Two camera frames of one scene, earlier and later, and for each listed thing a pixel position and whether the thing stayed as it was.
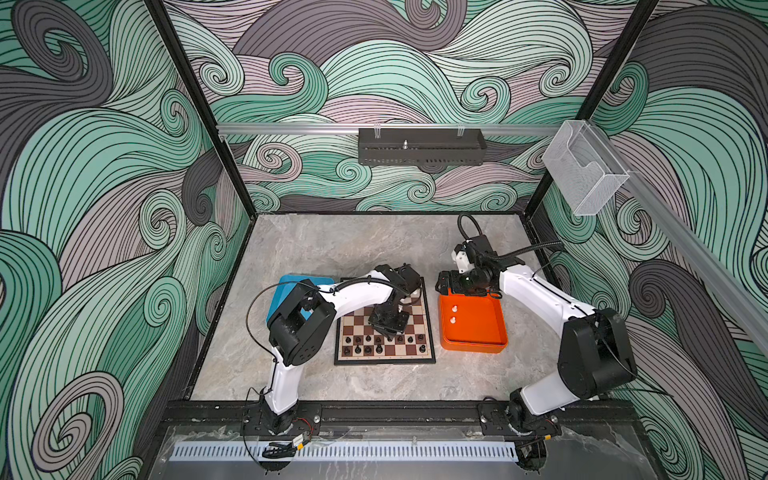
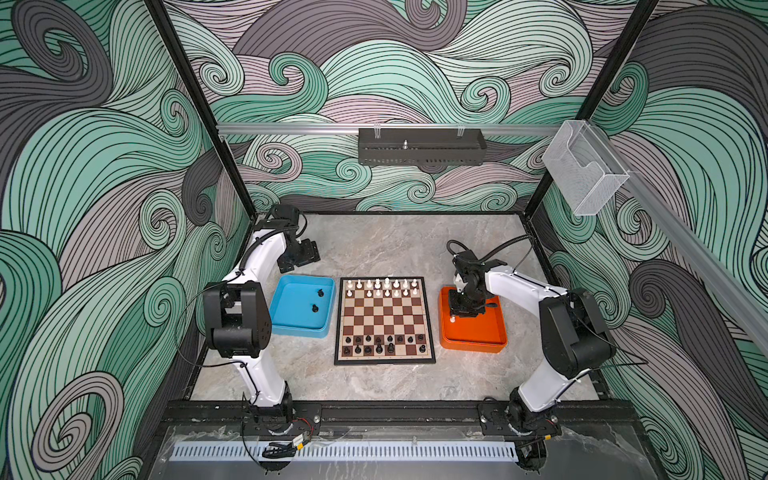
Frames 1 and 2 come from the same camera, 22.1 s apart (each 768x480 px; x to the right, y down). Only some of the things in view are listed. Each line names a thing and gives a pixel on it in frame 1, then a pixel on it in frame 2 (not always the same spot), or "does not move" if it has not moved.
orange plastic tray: x=472 y=323 does not move
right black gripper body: x=468 y=283 to x=465 y=303
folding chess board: x=357 y=343 does not move
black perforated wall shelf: x=421 y=146 does not move
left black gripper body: x=390 y=321 to x=301 y=254
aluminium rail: x=386 y=129 does not move
